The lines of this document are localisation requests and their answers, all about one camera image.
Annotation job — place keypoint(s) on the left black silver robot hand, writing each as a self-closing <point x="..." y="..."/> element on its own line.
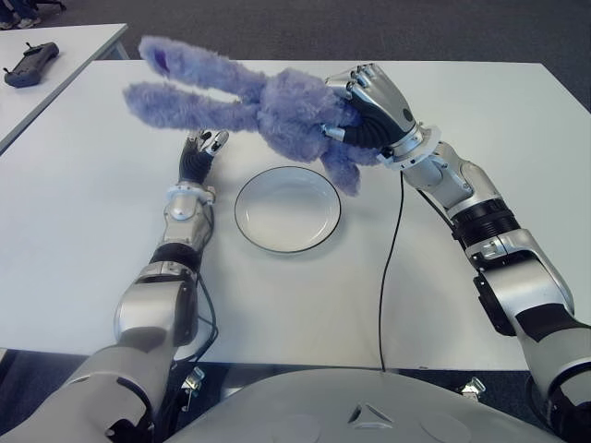
<point x="194" y="161"/>

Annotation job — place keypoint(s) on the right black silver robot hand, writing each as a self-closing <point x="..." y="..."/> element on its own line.
<point x="388" y="111"/>

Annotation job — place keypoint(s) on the purple plush bunny doll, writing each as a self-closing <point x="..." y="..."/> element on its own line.
<point x="286" y="106"/>

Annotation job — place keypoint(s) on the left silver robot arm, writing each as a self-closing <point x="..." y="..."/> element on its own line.
<point x="152" y="309"/>

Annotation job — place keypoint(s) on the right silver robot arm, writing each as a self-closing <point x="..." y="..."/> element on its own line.
<point x="522" y="277"/>

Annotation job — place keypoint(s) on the white plate with black rim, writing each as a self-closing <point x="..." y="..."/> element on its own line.
<point x="286" y="217"/>

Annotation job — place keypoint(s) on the white side table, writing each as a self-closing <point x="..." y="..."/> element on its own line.
<point x="78" y="46"/>

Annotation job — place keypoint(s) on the black handheld remote controller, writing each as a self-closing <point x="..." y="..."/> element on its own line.
<point x="30" y="64"/>

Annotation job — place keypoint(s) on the metal clamp under table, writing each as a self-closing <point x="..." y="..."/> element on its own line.
<point x="194" y="378"/>
<point x="473" y="386"/>

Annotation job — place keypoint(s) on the pair of sneakers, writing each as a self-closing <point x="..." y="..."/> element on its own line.
<point x="23" y="23"/>

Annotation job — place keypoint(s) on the grey robot torso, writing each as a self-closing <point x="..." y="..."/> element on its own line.
<point x="323" y="406"/>

